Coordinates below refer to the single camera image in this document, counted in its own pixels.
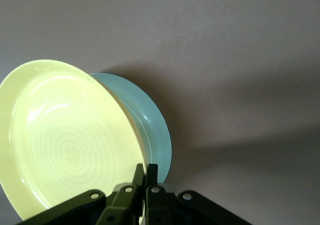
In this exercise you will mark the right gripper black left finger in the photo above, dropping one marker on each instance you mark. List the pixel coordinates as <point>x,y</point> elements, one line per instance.
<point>117,205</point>

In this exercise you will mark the light green plate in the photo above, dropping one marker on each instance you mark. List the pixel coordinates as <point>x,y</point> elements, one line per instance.
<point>155,125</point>

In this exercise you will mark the brown table cloth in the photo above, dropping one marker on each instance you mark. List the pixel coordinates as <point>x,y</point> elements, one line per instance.
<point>225,47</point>

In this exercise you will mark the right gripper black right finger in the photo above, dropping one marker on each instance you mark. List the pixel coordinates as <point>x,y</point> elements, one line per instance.
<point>162,210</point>

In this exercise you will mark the yellow plate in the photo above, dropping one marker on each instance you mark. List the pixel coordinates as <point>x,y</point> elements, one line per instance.
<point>62,135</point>

